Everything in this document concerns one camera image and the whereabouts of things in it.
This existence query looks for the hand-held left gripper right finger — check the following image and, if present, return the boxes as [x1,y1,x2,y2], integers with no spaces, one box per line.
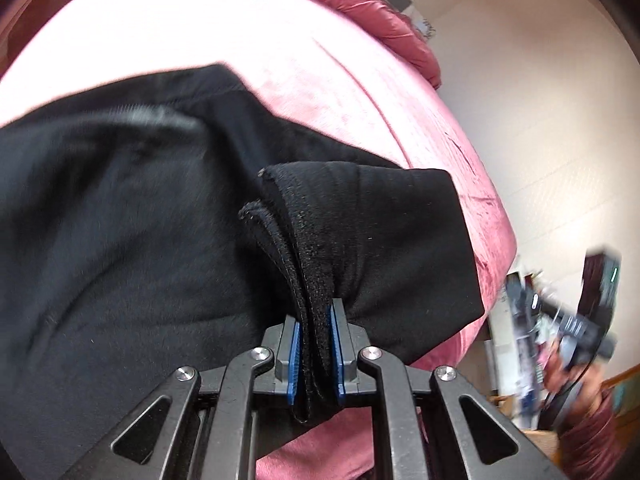
[326,299,566,480]

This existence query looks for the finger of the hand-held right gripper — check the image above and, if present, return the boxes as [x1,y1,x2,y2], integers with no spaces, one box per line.
[504,271,547,417]

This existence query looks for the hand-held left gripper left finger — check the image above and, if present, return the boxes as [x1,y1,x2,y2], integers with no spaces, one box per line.
[60,316,302,480]

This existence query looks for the black embroidered pants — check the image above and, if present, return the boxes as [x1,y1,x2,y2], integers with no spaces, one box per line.
[0,62,487,480]

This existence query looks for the person's right forearm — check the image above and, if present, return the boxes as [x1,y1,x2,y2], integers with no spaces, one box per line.
[557,385,640,480]

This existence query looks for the person's right hand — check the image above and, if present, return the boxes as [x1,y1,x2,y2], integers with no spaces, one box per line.
[544,355,607,398]

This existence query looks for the wooden furniture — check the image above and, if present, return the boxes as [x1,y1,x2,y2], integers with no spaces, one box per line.
[600,364,640,417]

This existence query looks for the pink fleece bed sheet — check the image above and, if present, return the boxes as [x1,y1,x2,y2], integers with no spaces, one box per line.
[0,0,518,480]

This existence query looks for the red duvet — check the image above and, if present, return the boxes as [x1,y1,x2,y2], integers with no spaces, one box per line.
[260,0,444,92]

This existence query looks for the white patterned headboard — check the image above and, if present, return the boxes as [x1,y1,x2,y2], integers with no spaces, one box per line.
[380,0,439,43]

